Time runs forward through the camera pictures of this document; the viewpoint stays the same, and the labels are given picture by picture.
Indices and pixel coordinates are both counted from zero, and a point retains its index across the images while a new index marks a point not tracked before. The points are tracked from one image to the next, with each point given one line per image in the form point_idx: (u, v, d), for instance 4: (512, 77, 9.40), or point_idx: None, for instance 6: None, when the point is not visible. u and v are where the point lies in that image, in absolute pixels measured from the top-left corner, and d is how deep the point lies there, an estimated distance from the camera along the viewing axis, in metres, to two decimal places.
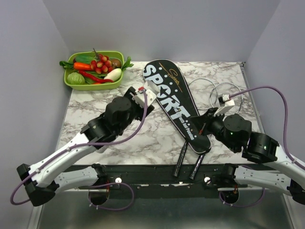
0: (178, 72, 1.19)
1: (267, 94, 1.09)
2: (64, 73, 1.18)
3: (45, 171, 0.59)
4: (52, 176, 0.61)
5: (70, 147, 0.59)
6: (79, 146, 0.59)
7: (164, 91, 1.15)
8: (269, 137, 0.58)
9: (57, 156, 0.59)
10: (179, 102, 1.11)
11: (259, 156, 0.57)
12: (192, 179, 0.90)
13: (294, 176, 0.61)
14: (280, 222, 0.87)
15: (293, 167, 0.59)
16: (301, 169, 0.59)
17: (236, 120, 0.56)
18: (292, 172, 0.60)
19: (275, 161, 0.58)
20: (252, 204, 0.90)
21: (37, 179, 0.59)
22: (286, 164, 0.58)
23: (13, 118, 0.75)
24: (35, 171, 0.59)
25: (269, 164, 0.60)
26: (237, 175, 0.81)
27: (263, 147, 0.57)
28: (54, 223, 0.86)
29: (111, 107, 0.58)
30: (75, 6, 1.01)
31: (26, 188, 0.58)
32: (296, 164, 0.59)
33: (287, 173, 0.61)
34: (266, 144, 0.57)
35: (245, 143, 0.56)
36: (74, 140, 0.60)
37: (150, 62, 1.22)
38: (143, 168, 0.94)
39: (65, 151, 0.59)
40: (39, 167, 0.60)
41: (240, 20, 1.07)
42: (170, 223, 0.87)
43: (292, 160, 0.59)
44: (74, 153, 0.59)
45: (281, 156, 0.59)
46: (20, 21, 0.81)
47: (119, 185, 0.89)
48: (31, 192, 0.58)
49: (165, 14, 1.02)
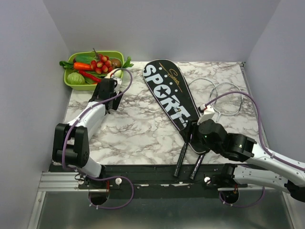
0: (178, 72, 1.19)
1: (267, 94, 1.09)
2: (64, 73, 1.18)
3: (84, 121, 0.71)
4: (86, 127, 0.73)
5: (92, 106, 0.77)
6: (96, 106, 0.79)
7: (164, 91, 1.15)
8: (243, 136, 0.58)
9: (86, 111, 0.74)
10: (179, 102, 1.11)
11: (238, 155, 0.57)
12: (192, 179, 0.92)
13: (278, 170, 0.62)
14: (280, 222, 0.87)
15: (272, 161, 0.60)
16: (282, 163, 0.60)
17: (208, 125, 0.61)
18: (276, 167, 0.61)
19: (253, 158, 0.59)
20: (253, 203, 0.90)
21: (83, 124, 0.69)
22: (264, 159, 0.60)
23: (13, 118, 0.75)
24: (77, 119, 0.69)
25: (249, 162, 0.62)
26: (236, 174, 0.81)
27: (238, 145, 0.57)
28: (54, 223, 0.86)
29: (105, 80, 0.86)
30: (75, 6, 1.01)
31: (77, 134, 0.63)
32: (275, 158, 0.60)
33: (270, 169, 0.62)
34: (240, 142, 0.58)
35: (220, 144, 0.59)
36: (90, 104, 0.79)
37: (150, 62, 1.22)
38: (144, 168, 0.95)
39: (89, 109, 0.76)
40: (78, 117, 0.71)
41: (240, 20, 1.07)
42: (170, 223, 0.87)
43: (270, 155, 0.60)
44: (96, 110, 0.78)
45: (259, 153, 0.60)
46: (20, 21, 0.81)
47: (119, 184, 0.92)
48: (83, 132, 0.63)
49: (165, 13, 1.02)
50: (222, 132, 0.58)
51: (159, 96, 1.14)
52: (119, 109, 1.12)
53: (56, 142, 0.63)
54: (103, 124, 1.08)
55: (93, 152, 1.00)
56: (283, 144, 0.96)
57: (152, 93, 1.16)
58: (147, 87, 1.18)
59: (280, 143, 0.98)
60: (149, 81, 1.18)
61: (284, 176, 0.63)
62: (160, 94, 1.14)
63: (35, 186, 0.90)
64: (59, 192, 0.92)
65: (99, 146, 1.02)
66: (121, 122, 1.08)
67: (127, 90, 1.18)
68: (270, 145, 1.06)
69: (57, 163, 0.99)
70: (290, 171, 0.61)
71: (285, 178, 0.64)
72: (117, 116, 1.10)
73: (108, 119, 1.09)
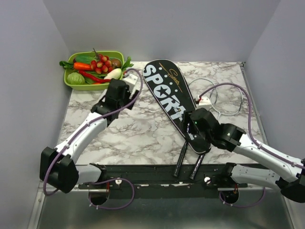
0: (178, 72, 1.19)
1: (267, 94, 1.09)
2: (64, 73, 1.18)
3: (75, 145, 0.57)
4: (79, 151, 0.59)
5: (90, 121, 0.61)
6: (97, 120, 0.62)
7: (164, 91, 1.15)
8: (235, 127, 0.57)
9: (81, 130, 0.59)
10: (179, 102, 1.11)
11: (225, 143, 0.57)
12: (192, 179, 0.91)
13: (265, 161, 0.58)
14: (280, 222, 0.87)
15: (259, 151, 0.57)
16: (270, 154, 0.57)
17: (198, 112, 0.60)
18: (262, 159, 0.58)
19: (238, 147, 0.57)
20: (252, 204, 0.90)
21: (70, 153, 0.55)
22: (251, 149, 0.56)
23: (13, 118, 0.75)
24: (65, 146, 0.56)
25: (236, 151, 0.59)
26: (234, 171, 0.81)
27: (227, 134, 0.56)
28: (54, 223, 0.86)
29: (113, 84, 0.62)
30: (75, 6, 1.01)
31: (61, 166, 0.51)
32: (263, 149, 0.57)
33: (257, 160, 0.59)
34: (230, 130, 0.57)
35: (208, 131, 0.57)
36: (89, 118, 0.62)
37: (150, 62, 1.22)
38: (143, 168, 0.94)
39: (86, 127, 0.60)
40: (67, 141, 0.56)
41: (240, 20, 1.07)
42: (170, 223, 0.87)
43: (258, 144, 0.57)
44: (94, 127, 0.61)
45: (246, 142, 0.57)
46: (20, 21, 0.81)
47: (119, 184, 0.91)
48: (67, 166, 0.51)
49: (165, 14, 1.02)
50: (211, 120, 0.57)
51: (159, 96, 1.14)
52: None
53: (42, 167, 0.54)
54: None
55: (93, 152, 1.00)
56: (283, 144, 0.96)
57: (152, 93, 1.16)
58: (147, 86, 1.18)
59: (280, 143, 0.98)
60: (149, 81, 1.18)
61: (271, 169, 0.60)
62: (160, 94, 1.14)
63: (35, 186, 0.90)
64: (59, 192, 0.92)
65: (99, 146, 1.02)
66: (121, 122, 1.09)
67: None
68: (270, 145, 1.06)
69: None
70: (277, 163, 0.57)
71: (273, 171, 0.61)
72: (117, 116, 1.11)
73: None
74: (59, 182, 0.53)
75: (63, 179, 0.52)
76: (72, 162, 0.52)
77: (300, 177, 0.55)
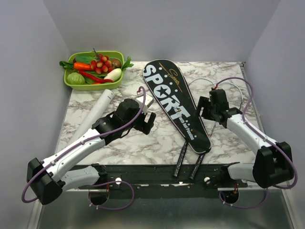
0: (178, 72, 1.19)
1: (267, 94, 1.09)
2: (64, 73, 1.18)
3: (61, 163, 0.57)
4: (65, 169, 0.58)
5: (85, 140, 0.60)
6: (93, 140, 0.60)
7: (164, 91, 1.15)
8: (235, 109, 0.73)
9: (72, 148, 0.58)
10: (179, 102, 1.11)
11: (221, 116, 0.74)
12: (192, 179, 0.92)
13: (245, 137, 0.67)
14: (280, 222, 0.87)
15: (242, 126, 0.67)
16: (250, 130, 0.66)
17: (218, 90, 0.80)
18: (242, 131, 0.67)
19: (228, 119, 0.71)
20: (253, 206, 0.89)
21: (53, 171, 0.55)
22: (237, 122, 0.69)
23: (13, 118, 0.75)
24: (50, 162, 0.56)
25: (228, 125, 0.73)
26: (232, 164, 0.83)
27: (227, 110, 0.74)
28: (53, 223, 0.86)
29: (124, 104, 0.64)
30: (75, 6, 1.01)
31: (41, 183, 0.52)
32: (247, 124, 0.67)
33: (240, 134, 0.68)
34: (230, 109, 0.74)
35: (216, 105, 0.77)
36: (87, 134, 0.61)
37: (150, 62, 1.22)
38: (144, 168, 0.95)
39: (79, 145, 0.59)
40: (54, 159, 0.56)
41: (240, 20, 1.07)
42: (170, 223, 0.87)
43: (243, 120, 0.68)
44: (88, 146, 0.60)
45: (237, 117, 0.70)
46: (20, 21, 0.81)
47: (119, 184, 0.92)
48: (46, 185, 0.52)
49: (165, 13, 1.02)
50: (221, 98, 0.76)
51: (159, 96, 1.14)
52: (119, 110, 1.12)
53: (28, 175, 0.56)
54: None
55: (93, 152, 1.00)
56: None
57: (152, 93, 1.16)
58: (147, 87, 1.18)
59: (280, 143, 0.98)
60: (149, 81, 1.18)
61: (251, 146, 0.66)
62: (160, 94, 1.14)
63: None
64: None
65: None
66: None
67: (127, 90, 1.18)
68: None
69: None
70: (251, 136, 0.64)
71: (252, 149, 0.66)
72: None
73: None
74: (37, 194, 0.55)
75: (41, 195, 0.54)
76: (52, 182, 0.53)
77: (263, 148, 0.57)
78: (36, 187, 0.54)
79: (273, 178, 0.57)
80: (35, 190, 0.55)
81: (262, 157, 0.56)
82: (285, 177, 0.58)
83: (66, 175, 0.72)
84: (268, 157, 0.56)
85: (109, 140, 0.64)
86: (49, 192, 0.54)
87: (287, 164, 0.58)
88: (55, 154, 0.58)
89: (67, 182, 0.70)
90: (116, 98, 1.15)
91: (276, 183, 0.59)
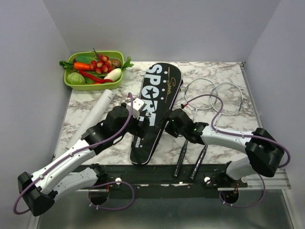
0: (177, 83, 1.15)
1: (267, 94, 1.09)
2: (64, 73, 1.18)
3: (49, 177, 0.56)
4: (55, 182, 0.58)
5: (73, 152, 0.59)
6: (81, 151, 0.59)
7: (151, 93, 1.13)
8: (202, 123, 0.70)
9: (60, 162, 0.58)
10: (155, 109, 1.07)
11: (195, 137, 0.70)
12: (192, 179, 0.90)
13: (226, 143, 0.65)
14: (280, 222, 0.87)
15: (218, 135, 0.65)
16: (224, 134, 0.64)
17: (176, 111, 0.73)
18: (220, 140, 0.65)
19: (202, 136, 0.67)
20: (251, 205, 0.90)
21: (42, 185, 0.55)
22: (210, 134, 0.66)
23: (13, 119, 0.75)
24: (39, 177, 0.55)
25: (206, 142, 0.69)
26: (228, 167, 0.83)
27: (194, 129, 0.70)
28: (54, 223, 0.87)
29: (112, 113, 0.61)
30: (74, 6, 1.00)
31: (30, 197, 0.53)
32: (219, 131, 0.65)
33: (220, 143, 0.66)
34: (197, 125, 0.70)
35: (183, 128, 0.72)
36: (76, 146, 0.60)
37: (159, 63, 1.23)
38: (144, 168, 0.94)
39: (68, 157, 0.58)
40: (43, 172, 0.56)
41: (240, 20, 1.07)
42: (170, 223, 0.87)
43: (214, 129, 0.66)
44: (77, 159, 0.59)
45: (207, 130, 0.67)
46: (20, 21, 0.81)
47: (119, 184, 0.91)
48: (35, 200, 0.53)
49: (165, 13, 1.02)
50: (184, 118, 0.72)
51: (144, 95, 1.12)
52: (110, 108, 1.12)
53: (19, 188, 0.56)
54: None
55: None
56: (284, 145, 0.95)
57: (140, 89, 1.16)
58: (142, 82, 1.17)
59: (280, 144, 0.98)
60: (147, 78, 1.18)
61: (236, 149, 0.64)
62: (146, 93, 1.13)
63: None
64: None
65: None
66: None
67: (127, 90, 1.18)
68: None
69: None
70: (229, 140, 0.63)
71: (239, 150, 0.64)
72: None
73: None
74: (28, 206, 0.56)
75: (31, 207, 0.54)
76: (41, 195, 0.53)
77: (249, 144, 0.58)
78: (26, 200, 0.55)
79: (273, 164, 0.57)
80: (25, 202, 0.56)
81: (252, 153, 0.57)
82: (279, 154, 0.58)
83: (60, 182, 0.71)
84: (256, 150, 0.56)
85: (99, 150, 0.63)
86: (40, 205, 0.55)
87: (275, 145, 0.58)
88: (44, 167, 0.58)
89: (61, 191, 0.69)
90: (116, 98, 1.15)
91: (277, 166, 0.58)
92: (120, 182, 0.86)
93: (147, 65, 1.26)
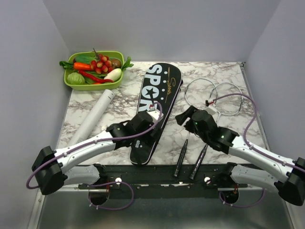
0: (177, 83, 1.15)
1: (267, 94, 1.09)
2: (64, 73, 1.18)
3: (72, 157, 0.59)
4: (75, 163, 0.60)
5: (98, 140, 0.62)
6: (105, 141, 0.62)
7: (151, 93, 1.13)
8: (229, 129, 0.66)
9: (86, 145, 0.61)
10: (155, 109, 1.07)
11: (219, 144, 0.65)
12: (192, 179, 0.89)
13: (259, 163, 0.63)
14: (279, 222, 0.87)
15: (250, 152, 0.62)
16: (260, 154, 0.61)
17: (200, 114, 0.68)
18: (253, 158, 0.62)
19: (231, 147, 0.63)
20: (251, 205, 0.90)
21: (63, 162, 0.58)
22: (242, 149, 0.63)
23: (13, 118, 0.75)
24: (62, 153, 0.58)
25: (232, 153, 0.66)
26: (233, 172, 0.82)
27: (221, 136, 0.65)
28: (53, 223, 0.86)
29: (140, 115, 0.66)
30: (75, 6, 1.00)
31: (50, 171, 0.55)
32: (254, 150, 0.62)
33: (252, 161, 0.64)
34: (224, 132, 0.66)
35: (207, 132, 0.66)
36: (101, 135, 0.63)
37: (158, 63, 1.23)
38: (143, 168, 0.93)
39: (92, 142, 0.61)
40: (67, 150, 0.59)
41: (240, 20, 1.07)
42: (170, 223, 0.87)
43: (249, 145, 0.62)
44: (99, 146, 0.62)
45: (238, 143, 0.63)
46: (20, 22, 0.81)
47: (119, 184, 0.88)
48: (55, 175, 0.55)
49: (165, 14, 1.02)
50: (211, 122, 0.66)
51: (145, 95, 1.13)
52: (110, 108, 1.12)
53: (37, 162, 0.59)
54: (103, 124, 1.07)
55: None
56: (284, 145, 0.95)
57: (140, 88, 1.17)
58: (142, 82, 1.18)
59: (280, 144, 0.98)
60: (147, 78, 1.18)
61: (269, 171, 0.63)
62: (146, 94, 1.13)
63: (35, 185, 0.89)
64: (59, 193, 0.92)
65: None
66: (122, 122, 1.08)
67: (127, 90, 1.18)
68: (270, 145, 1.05)
69: None
70: (267, 163, 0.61)
71: (271, 173, 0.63)
72: (117, 116, 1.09)
73: (108, 119, 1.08)
74: (40, 183, 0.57)
75: (45, 182, 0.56)
76: (60, 171, 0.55)
77: (289, 176, 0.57)
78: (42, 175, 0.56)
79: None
80: (38, 178, 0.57)
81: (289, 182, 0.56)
82: None
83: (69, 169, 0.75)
84: (298, 183, 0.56)
85: (118, 146, 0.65)
86: (54, 182, 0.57)
87: None
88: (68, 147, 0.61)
89: (69, 177, 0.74)
90: (116, 98, 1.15)
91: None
92: (120, 182, 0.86)
93: (147, 65, 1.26)
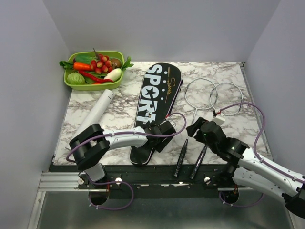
0: (177, 83, 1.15)
1: (266, 94, 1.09)
2: (64, 73, 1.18)
3: (116, 139, 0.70)
4: (114, 144, 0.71)
5: (136, 132, 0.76)
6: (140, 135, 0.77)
7: (151, 93, 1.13)
8: (239, 140, 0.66)
9: (127, 132, 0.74)
10: (155, 109, 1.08)
11: (229, 156, 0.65)
12: (192, 179, 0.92)
13: (269, 176, 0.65)
14: (279, 222, 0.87)
15: (261, 166, 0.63)
16: (271, 168, 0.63)
17: (208, 124, 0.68)
18: (263, 171, 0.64)
19: (243, 160, 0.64)
20: (251, 205, 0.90)
21: (110, 140, 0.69)
22: (253, 162, 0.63)
23: (12, 119, 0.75)
24: (110, 133, 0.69)
25: (241, 164, 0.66)
26: (237, 175, 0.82)
27: (231, 147, 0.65)
28: (53, 224, 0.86)
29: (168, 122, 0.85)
30: (74, 6, 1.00)
31: (97, 145, 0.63)
32: (264, 163, 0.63)
33: (262, 173, 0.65)
34: (233, 144, 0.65)
35: (216, 144, 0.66)
36: (137, 129, 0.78)
37: (158, 63, 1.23)
38: (144, 168, 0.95)
39: (132, 133, 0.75)
40: (115, 132, 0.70)
41: (240, 20, 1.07)
42: (170, 223, 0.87)
43: (259, 159, 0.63)
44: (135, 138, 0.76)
45: (249, 156, 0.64)
46: (20, 21, 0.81)
47: (119, 184, 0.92)
48: (101, 149, 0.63)
49: (165, 13, 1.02)
50: (219, 134, 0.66)
51: (145, 95, 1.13)
52: (110, 108, 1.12)
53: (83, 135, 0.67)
54: (103, 124, 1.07)
55: None
56: (283, 145, 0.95)
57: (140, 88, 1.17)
58: (142, 82, 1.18)
59: (280, 144, 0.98)
60: (147, 78, 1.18)
61: (276, 183, 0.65)
62: (146, 94, 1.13)
63: (35, 185, 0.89)
64: (59, 192, 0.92)
65: None
66: (121, 122, 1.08)
67: (127, 90, 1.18)
68: (270, 145, 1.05)
69: (57, 163, 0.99)
70: (277, 177, 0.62)
71: (278, 185, 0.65)
72: (117, 116, 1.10)
73: (108, 119, 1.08)
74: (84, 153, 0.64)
75: (89, 154, 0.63)
76: (106, 148, 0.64)
77: (300, 191, 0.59)
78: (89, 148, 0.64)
79: None
80: (81, 150, 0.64)
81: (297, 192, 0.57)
82: None
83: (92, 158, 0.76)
84: None
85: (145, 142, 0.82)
86: (94, 158, 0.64)
87: None
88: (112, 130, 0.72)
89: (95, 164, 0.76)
90: (116, 98, 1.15)
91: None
92: (120, 182, 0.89)
93: (147, 65, 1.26)
